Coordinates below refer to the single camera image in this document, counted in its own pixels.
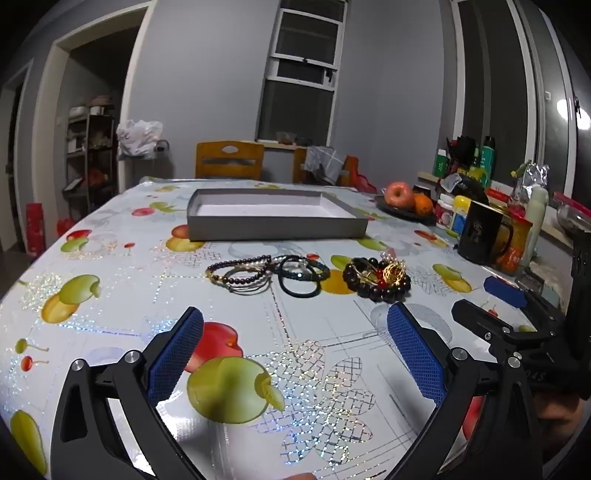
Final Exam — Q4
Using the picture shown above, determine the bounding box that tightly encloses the yellow cap bottle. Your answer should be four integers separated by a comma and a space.
451, 195, 472, 237

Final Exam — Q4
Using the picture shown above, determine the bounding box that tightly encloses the white frame window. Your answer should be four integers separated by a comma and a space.
255, 0, 348, 145

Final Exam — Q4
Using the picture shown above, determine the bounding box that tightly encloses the black cord bracelet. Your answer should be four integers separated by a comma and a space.
277, 255, 322, 297

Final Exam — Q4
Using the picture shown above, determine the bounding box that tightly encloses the green bottle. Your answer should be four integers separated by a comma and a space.
475, 136, 496, 185

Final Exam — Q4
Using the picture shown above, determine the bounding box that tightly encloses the red gold charm bracelet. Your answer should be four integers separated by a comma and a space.
365, 251, 407, 284

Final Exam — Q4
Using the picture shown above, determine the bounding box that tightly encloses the white plastic bag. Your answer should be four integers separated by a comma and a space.
115, 119, 163, 157

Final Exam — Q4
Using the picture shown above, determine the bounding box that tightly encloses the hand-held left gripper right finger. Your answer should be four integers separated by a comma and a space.
383, 302, 543, 480

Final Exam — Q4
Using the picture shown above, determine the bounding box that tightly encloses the red apple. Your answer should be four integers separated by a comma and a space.
384, 181, 415, 208

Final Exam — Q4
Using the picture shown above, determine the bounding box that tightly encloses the silver foil bag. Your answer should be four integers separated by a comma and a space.
508, 161, 550, 208

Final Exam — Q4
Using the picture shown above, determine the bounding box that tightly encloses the thin silver bangle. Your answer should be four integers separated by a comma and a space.
226, 265, 273, 295

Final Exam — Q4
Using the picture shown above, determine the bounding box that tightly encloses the dark plate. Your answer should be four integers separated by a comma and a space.
374, 194, 437, 221

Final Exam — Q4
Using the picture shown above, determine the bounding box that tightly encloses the black mug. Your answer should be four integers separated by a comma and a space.
457, 200, 514, 266

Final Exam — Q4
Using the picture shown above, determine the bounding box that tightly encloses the grey checked cloth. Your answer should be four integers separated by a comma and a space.
304, 145, 347, 186

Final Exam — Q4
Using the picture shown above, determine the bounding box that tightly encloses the grey cardboard box tray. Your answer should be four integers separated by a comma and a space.
187, 188, 369, 242

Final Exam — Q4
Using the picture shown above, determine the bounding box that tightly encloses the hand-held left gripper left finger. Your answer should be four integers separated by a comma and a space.
50, 305, 208, 480

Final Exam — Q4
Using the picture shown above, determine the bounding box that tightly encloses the wooden chair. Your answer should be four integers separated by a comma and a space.
292, 147, 352, 185
195, 141, 265, 181

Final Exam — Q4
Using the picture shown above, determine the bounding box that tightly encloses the dark bead bracelet gold bead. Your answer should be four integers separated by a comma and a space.
205, 255, 274, 286

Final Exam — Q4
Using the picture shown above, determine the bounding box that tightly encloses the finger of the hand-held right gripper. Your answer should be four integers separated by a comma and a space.
451, 299, 578, 384
483, 276, 566, 333

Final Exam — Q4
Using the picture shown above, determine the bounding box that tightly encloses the metal storage shelf rack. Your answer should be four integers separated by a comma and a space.
65, 95, 116, 208

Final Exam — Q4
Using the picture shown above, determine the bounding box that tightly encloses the white bottle red label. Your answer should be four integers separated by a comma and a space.
435, 194, 458, 230

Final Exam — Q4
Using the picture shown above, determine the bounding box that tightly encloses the small black bead bracelet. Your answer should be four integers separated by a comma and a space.
305, 258, 331, 281

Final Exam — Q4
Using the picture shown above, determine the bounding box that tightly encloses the black plastic bag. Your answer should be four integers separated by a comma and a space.
441, 174, 490, 204

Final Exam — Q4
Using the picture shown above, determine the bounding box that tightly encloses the person's right hand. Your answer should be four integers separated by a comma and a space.
538, 394, 583, 428

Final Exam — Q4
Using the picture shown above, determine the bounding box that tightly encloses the large dark bead bracelet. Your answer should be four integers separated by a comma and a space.
342, 258, 411, 304

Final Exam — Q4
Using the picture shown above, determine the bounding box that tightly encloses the tall red box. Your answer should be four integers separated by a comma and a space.
25, 203, 49, 257

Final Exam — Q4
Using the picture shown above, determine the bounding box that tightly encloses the red bag on chair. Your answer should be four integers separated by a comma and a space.
344, 156, 378, 193

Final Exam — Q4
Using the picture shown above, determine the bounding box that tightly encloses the cream plastic bottle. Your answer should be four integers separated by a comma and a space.
522, 185, 550, 268

